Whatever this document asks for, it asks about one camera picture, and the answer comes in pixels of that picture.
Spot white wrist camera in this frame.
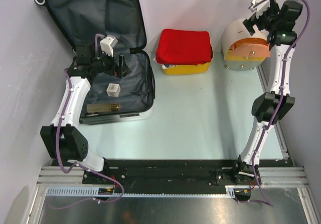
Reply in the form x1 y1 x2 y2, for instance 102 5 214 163
249 0 270 19
100 35 118 57

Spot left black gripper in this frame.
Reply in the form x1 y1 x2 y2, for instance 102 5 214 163
90 47 131 79

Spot cream and teal knit sweater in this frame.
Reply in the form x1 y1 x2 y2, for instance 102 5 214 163
162 64 179 69

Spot white slotted cable duct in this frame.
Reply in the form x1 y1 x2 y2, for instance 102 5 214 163
46 185 249 198

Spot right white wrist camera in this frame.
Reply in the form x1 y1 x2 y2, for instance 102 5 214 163
249 0 270 19

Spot aluminium frame rail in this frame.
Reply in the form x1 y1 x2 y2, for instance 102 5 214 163
36 166 309 188

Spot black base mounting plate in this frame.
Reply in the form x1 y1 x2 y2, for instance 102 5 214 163
50 158 294 196

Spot small white barcode box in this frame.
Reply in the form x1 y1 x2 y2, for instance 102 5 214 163
106 83 121 97

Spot space print kids suitcase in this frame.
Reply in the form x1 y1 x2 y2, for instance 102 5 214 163
34 0 155 125

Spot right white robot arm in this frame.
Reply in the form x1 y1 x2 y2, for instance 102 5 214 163
229 0 303 184

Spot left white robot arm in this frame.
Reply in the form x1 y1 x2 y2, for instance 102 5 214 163
40 42 122 184

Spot red item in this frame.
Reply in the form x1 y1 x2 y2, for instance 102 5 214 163
155 29 213 65

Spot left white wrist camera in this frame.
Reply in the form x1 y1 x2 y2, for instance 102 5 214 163
100 35 118 57

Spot yellow plastic basket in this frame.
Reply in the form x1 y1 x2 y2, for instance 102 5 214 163
161 61 211 75

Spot round pastel drawer box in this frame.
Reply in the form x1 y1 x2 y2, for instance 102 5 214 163
222 19 270 71

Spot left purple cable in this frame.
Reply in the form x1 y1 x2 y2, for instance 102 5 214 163
47 33 125 209

